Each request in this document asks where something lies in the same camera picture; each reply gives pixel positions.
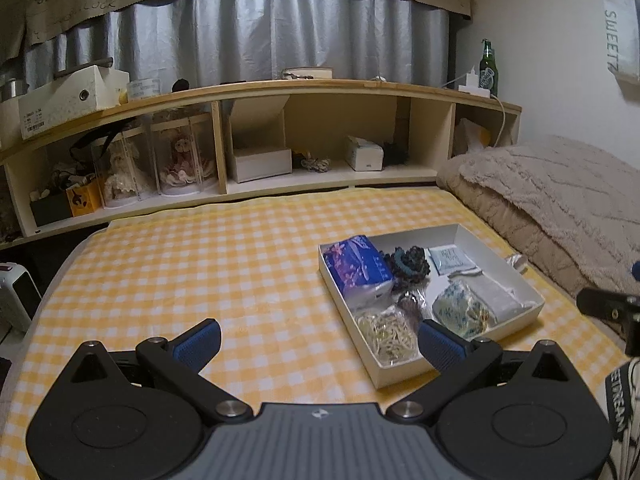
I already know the floral fabric pouch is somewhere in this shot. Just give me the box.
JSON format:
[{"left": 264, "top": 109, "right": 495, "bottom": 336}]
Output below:
[{"left": 432, "top": 281, "right": 495, "bottom": 339}]

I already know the bag of brown cords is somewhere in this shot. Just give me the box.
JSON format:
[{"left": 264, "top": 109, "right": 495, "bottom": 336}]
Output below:
[{"left": 396, "top": 292, "right": 426, "bottom": 334}]

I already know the bag of cream cords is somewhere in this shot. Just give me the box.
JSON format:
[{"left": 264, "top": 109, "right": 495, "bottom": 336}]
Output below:
[{"left": 356, "top": 307, "right": 418, "bottom": 366}]

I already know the grey toilet seat cover pack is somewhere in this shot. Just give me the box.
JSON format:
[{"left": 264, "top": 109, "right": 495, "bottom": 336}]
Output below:
[{"left": 449, "top": 269, "right": 536, "bottom": 325}]

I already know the light blue foil sachet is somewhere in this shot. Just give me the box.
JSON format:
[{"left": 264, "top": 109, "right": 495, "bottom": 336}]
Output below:
[{"left": 428, "top": 245, "right": 476, "bottom": 275}]

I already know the dark blue crochet scrunchie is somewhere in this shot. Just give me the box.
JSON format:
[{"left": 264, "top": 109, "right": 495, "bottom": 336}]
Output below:
[{"left": 383, "top": 246, "right": 431, "bottom": 283}]

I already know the white face mask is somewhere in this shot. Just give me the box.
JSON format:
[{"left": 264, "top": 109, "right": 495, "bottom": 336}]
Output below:
[{"left": 504, "top": 254, "right": 528, "bottom": 274}]

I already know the blue tissue pack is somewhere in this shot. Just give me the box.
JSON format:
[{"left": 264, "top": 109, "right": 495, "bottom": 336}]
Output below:
[{"left": 321, "top": 235, "right": 394, "bottom": 312}]

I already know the white shallow cardboard tray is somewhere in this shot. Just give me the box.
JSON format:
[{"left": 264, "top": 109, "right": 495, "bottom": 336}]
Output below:
[{"left": 318, "top": 224, "right": 544, "bottom": 389}]

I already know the beige fuzzy blanket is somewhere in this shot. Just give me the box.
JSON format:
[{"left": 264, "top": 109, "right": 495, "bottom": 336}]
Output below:
[{"left": 437, "top": 136, "right": 639, "bottom": 296}]

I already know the yellow checkered bed sheet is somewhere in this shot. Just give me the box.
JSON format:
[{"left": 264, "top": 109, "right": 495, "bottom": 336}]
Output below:
[{"left": 0, "top": 186, "right": 629, "bottom": 480}]

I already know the white space heater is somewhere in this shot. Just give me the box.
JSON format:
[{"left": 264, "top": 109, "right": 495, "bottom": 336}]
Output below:
[{"left": 0, "top": 262, "right": 41, "bottom": 333}]

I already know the yellow black small box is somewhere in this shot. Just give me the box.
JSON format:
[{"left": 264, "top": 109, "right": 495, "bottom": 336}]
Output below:
[{"left": 66, "top": 180, "right": 102, "bottom": 217}]

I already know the doll in clear case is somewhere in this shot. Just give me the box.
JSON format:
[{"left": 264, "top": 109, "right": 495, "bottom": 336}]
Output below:
[
  {"left": 91, "top": 126, "right": 157, "bottom": 209},
  {"left": 151, "top": 113, "right": 217, "bottom": 196}
]

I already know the wooden headboard shelf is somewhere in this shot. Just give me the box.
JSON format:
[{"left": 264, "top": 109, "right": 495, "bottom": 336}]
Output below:
[{"left": 1, "top": 79, "right": 522, "bottom": 242}]

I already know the small white tissue box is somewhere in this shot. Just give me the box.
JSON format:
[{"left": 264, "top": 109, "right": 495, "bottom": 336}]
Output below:
[{"left": 345, "top": 136, "right": 384, "bottom": 172}]

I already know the white open cardboard box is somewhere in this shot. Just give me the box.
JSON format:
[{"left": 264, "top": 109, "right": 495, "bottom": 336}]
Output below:
[{"left": 228, "top": 96, "right": 292, "bottom": 183}]

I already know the white power strip charger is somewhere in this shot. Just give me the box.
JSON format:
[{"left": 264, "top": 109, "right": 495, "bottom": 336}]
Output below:
[{"left": 458, "top": 67, "right": 491, "bottom": 98}]

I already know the green glass bottle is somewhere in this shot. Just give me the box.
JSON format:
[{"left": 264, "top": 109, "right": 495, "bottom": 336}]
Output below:
[{"left": 478, "top": 39, "right": 499, "bottom": 96}]

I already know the roll of tape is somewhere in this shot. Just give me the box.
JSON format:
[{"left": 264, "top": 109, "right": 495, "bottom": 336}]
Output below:
[{"left": 127, "top": 78, "right": 160, "bottom": 102}]

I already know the large white box on shelf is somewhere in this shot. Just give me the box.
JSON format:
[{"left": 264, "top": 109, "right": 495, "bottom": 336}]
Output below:
[{"left": 18, "top": 65, "right": 129, "bottom": 140}]

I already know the flat round tin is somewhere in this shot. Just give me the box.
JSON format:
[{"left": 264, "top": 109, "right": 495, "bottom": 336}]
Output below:
[{"left": 281, "top": 67, "right": 333, "bottom": 80}]

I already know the grey silver curtain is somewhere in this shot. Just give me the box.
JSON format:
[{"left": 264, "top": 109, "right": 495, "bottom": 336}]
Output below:
[{"left": 1, "top": 0, "right": 449, "bottom": 90}]

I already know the white charger cable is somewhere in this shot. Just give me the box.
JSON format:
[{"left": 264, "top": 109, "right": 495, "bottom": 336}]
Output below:
[{"left": 439, "top": 77, "right": 508, "bottom": 150}]

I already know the coiled rope bundle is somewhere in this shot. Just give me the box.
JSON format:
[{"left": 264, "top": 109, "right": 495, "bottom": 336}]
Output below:
[{"left": 294, "top": 153, "right": 334, "bottom": 174}]

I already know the sweet wall banner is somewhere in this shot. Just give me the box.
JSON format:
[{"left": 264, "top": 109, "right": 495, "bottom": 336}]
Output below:
[{"left": 602, "top": 0, "right": 639, "bottom": 86}]

